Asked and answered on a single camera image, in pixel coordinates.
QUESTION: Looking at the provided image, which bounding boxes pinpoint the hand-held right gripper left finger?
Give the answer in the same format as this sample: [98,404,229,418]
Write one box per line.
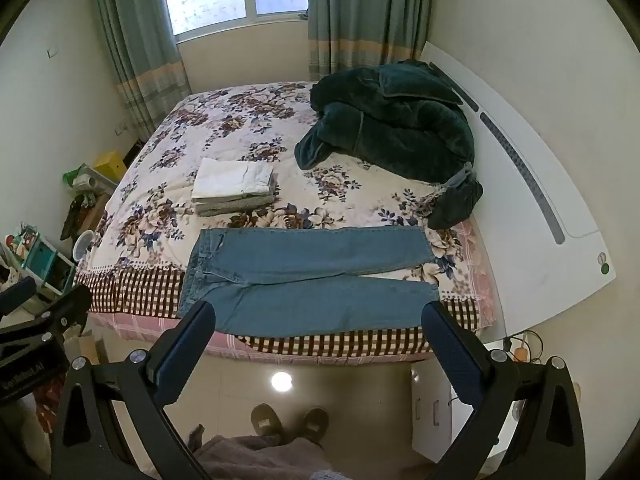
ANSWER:
[50,301,217,480]

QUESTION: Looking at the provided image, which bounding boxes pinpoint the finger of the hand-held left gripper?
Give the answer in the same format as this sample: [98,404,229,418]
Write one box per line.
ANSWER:
[0,285,94,357]
[0,277,39,317]

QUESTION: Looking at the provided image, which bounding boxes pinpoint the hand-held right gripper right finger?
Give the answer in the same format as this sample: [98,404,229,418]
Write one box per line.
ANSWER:
[421,301,587,480]

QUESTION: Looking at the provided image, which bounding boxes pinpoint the blue denim pants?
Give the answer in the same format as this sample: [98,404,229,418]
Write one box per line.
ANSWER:
[177,226,441,337]

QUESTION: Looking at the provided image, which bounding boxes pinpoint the grey folded pants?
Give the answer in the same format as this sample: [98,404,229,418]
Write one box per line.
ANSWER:
[195,191,279,218]

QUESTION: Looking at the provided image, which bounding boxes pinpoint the white folded pants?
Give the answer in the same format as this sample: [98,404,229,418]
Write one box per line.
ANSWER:
[191,157,275,200]

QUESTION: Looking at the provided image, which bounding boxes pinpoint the red patterned cloth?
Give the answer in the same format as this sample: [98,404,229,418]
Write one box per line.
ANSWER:
[34,384,67,437]

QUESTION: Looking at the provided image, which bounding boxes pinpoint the teal toy shelf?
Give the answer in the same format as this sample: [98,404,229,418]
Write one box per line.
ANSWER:
[19,232,77,297]

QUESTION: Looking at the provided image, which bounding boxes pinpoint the white bedside cabinet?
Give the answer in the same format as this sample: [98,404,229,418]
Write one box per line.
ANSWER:
[410,359,527,467]

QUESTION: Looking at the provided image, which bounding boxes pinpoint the cardboard box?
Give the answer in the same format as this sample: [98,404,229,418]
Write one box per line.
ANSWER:
[77,332,109,367]

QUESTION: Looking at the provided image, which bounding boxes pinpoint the white round bowl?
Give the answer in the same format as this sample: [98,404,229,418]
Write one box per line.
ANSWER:
[73,230,99,262]

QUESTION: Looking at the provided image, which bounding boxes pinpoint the brown slipper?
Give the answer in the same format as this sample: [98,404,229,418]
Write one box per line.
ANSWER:
[295,406,330,444]
[250,403,287,444]

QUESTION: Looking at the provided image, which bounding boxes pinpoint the grey side table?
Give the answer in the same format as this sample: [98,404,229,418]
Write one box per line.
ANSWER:
[75,162,121,200]

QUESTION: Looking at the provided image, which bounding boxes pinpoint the person's grey robe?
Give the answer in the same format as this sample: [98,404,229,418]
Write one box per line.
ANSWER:
[189,424,353,480]

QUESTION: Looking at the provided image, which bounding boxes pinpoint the green plastic bag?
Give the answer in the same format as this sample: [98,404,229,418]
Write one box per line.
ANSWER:
[62,162,91,192]

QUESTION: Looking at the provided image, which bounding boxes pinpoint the yellow box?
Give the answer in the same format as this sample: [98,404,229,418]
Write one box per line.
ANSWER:
[95,150,127,182]

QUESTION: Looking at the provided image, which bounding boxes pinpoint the white bed headboard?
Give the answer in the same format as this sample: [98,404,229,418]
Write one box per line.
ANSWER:
[420,40,618,337]

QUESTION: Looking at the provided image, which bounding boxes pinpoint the dark green plush blanket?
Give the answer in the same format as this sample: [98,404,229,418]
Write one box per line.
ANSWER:
[295,59,485,231]

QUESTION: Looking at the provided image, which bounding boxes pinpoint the floral bed blanket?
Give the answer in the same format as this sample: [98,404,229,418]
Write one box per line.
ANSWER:
[75,80,496,361]

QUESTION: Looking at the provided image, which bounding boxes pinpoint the green striped curtain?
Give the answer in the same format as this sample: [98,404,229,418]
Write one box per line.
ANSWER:
[89,0,193,142]
[306,0,436,83]

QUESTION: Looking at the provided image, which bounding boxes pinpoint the tangled cables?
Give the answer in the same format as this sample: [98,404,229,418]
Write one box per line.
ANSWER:
[504,330,547,365]

